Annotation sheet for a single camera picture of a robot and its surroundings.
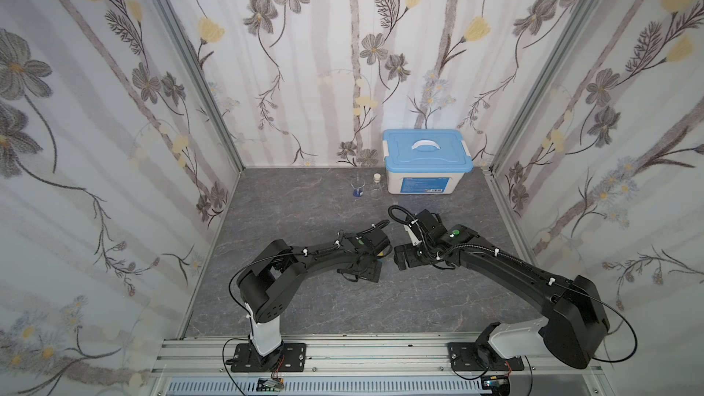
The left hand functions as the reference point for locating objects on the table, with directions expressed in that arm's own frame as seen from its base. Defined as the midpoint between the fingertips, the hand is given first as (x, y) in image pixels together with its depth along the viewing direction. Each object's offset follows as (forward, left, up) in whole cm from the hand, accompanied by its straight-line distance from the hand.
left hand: (368, 271), depth 89 cm
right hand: (+2, -14, +11) cm, 17 cm away
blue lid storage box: (+38, -24, +14) cm, 47 cm away
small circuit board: (-30, +27, 0) cm, 41 cm away
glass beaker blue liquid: (+35, +2, +5) cm, 35 cm away
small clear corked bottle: (+36, -5, -1) cm, 37 cm away
